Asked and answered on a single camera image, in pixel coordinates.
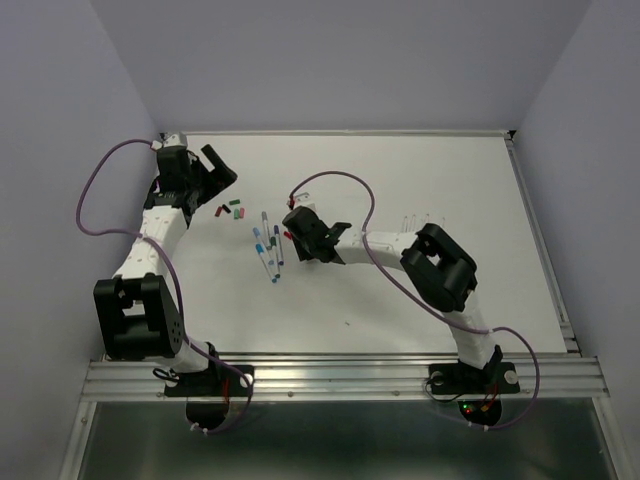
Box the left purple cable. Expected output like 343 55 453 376
75 138 254 436

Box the purple marker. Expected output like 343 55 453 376
273 225 284 266

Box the purple cable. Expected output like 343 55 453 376
288 171 540 435
75 138 254 436

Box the teal green marker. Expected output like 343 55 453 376
268 236 279 250

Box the grey marker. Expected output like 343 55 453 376
261 211 271 250

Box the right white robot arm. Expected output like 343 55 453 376
283 206 502 377

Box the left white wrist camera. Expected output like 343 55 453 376
150 132 188 151

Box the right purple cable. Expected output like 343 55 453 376
288 171 540 435

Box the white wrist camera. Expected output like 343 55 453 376
150 132 188 151
288 192 316 212

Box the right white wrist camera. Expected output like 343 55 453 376
288 192 316 212

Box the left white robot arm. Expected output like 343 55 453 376
93 142 237 384

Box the aluminium front rail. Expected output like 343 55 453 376
59 351 636 479

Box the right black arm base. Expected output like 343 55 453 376
424 346 521 427

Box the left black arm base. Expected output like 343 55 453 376
152 364 255 436

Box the light blue marker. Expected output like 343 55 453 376
253 227 281 280

